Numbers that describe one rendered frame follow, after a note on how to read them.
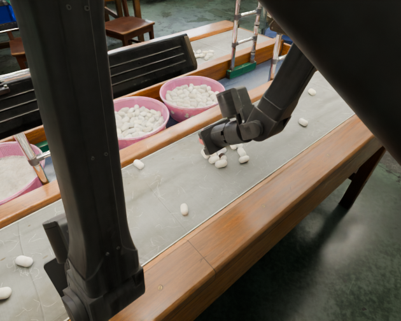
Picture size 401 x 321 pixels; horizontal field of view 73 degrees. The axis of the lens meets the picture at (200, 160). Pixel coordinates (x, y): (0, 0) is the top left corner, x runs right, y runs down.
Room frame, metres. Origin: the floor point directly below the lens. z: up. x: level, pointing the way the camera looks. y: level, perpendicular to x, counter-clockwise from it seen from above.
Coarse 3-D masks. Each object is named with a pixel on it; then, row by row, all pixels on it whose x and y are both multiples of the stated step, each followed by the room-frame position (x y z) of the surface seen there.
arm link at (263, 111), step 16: (288, 64) 0.47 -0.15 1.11; (304, 64) 0.46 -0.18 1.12; (272, 80) 0.49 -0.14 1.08; (288, 80) 0.46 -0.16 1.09; (304, 80) 0.46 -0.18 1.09; (272, 96) 0.47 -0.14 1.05; (288, 96) 0.45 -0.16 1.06; (256, 112) 0.47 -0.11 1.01; (272, 112) 0.45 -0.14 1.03; (288, 112) 0.46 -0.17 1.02; (272, 128) 0.44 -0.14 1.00
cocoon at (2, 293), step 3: (0, 288) 0.22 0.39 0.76; (3, 288) 0.22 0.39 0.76; (6, 288) 0.22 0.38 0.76; (9, 288) 0.22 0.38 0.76; (0, 291) 0.21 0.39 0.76; (3, 291) 0.21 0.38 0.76; (6, 291) 0.21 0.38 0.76; (9, 291) 0.22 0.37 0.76; (0, 294) 0.21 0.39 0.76; (3, 294) 0.21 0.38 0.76; (6, 294) 0.21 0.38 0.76; (9, 294) 0.21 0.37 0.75; (0, 297) 0.20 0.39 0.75; (3, 297) 0.20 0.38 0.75; (6, 297) 0.21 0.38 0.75
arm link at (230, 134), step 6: (234, 120) 0.53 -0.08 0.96; (240, 120) 0.51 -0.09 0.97; (228, 126) 0.52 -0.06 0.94; (234, 126) 0.50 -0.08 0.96; (228, 132) 0.51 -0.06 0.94; (234, 132) 0.49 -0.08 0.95; (240, 132) 0.49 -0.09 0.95; (228, 138) 0.50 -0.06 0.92; (234, 138) 0.49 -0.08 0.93; (240, 138) 0.48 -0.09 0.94; (234, 144) 0.50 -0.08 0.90
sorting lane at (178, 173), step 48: (336, 96) 1.03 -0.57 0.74; (192, 144) 0.70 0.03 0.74; (288, 144) 0.71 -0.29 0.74; (144, 192) 0.49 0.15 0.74; (192, 192) 0.49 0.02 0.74; (240, 192) 0.49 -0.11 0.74; (0, 240) 0.34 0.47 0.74; (48, 240) 0.34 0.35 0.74; (144, 240) 0.34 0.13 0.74; (48, 288) 0.23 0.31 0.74
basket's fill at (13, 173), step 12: (12, 156) 0.64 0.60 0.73; (24, 156) 0.64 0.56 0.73; (0, 168) 0.58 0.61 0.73; (12, 168) 0.58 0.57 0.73; (24, 168) 0.58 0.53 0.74; (0, 180) 0.53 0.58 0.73; (12, 180) 0.53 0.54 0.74; (24, 180) 0.54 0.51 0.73; (0, 192) 0.48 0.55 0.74; (12, 192) 0.49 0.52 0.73
